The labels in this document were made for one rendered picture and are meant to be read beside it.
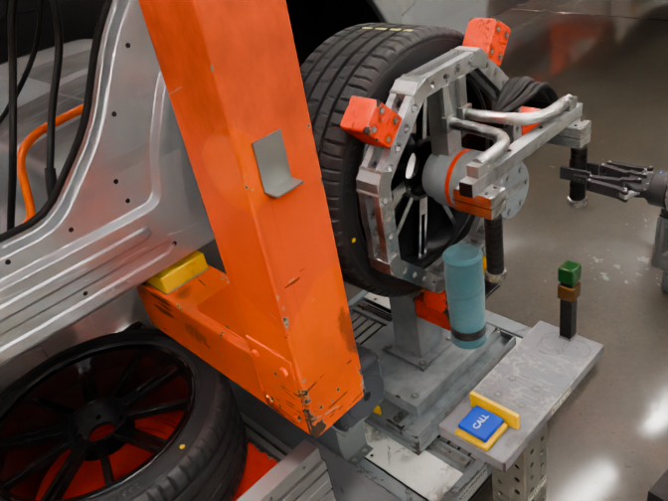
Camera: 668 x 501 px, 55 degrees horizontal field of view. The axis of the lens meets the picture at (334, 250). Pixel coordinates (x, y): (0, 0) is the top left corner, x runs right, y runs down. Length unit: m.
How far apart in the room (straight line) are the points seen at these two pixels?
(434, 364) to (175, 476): 0.84
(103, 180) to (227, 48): 0.63
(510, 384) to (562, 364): 0.14
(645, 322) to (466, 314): 1.05
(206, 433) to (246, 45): 0.88
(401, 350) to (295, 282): 0.86
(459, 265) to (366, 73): 0.46
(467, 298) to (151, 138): 0.81
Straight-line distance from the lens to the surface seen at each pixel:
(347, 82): 1.40
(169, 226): 1.60
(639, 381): 2.24
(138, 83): 1.53
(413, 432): 1.87
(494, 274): 1.34
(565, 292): 1.57
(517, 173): 1.45
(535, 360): 1.61
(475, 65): 1.50
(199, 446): 1.50
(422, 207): 1.62
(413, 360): 1.94
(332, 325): 1.28
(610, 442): 2.05
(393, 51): 1.42
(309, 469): 1.57
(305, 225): 1.14
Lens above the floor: 1.56
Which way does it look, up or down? 32 degrees down
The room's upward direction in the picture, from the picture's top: 12 degrees counter-clockwise
